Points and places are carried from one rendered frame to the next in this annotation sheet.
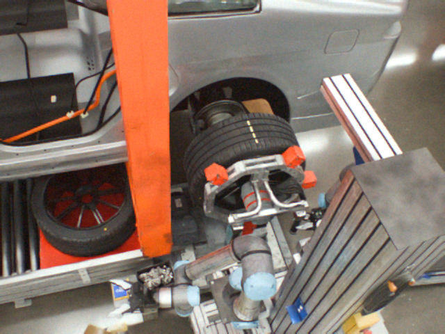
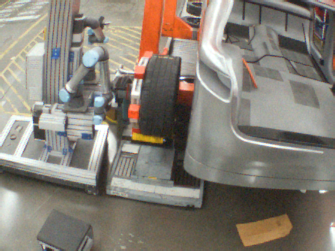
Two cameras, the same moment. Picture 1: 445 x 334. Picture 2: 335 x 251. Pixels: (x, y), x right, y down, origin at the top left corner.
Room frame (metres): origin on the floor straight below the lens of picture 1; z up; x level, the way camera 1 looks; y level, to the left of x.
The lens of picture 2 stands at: (2.88, -2.93, 2.45)
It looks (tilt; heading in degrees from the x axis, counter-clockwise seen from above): 31 degrees down; 114
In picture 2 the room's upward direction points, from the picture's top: 6 degrees clockwise
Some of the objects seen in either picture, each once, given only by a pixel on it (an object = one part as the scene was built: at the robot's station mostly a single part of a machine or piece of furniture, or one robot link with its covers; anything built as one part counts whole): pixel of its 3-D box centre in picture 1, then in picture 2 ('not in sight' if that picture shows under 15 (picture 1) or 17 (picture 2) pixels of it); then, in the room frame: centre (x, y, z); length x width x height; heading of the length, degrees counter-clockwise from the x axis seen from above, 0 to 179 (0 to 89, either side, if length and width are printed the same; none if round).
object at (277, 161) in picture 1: (253, 191); (140, 92); (1.38, -0.20, 0.85); 0.54 x 0.07 x 0.54; 111
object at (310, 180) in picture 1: (306, 180); (134, 111); (1.50, -0.50, 0.85); 0.09 x 0.08 x 0.07; 111
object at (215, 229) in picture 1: (234, 212); (156, 150); (1.54, -0.14, 0.32); 0.40 x 0.30 x 0.28; 111
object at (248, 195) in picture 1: (257, 202); (131, 91); (1.32, -0.23, 0.85); 0.21 x 0.14 x 0.14; 21
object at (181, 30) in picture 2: not in sight; (192, 28); (0.77, 2.23, 0.69); 0.52 x 0.17 x 0.35; 21
